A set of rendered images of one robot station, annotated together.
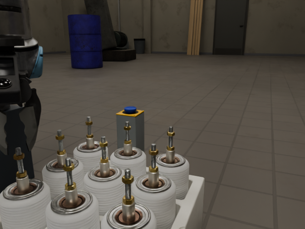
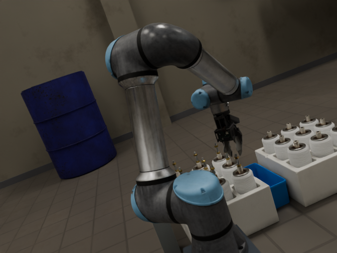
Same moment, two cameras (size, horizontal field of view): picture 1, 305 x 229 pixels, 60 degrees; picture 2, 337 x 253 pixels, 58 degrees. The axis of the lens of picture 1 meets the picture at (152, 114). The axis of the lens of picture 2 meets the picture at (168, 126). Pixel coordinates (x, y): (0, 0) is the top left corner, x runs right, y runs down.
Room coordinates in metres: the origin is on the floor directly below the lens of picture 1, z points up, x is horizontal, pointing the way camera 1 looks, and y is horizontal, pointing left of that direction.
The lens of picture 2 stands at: (1.30, 1.20, 0.85)
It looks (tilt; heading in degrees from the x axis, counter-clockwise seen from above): 13 degrees down; 240
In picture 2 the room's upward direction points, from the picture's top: 20 degrees counter-clockwise
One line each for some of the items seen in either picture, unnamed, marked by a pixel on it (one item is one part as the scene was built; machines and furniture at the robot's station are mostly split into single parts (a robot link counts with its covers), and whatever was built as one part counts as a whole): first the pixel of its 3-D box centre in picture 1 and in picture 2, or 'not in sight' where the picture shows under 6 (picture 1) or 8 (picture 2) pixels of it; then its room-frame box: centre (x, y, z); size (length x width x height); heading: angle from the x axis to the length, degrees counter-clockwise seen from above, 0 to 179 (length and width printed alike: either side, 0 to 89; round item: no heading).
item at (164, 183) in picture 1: (153, 183); (199, 167); (0.50, 0.00, 0.25); 0.08 x 0.08 x 0.01
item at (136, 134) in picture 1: (131, 156); (161, 224); (0.84, 0.07, 0.16); 0.07 x 0.07 x 0.31; 69
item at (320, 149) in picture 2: not in sight; (323, 155); (0.09, 0.41, 0.16); 0.10 x 0.10 x 0.18
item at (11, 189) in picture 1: (23, 189); (240, 172); (0.47, 0.26, 0.25); 0.08 x 0.08 x 0.01
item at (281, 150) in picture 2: not in sight; (287, 157); (0.15, 0.26, 0.16); 0.10 x 0.10 x 0.18
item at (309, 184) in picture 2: not in sight; (310, 161); (0.04, 0.30, 0.09); 0.39 x 0.39 x 0.18; 67
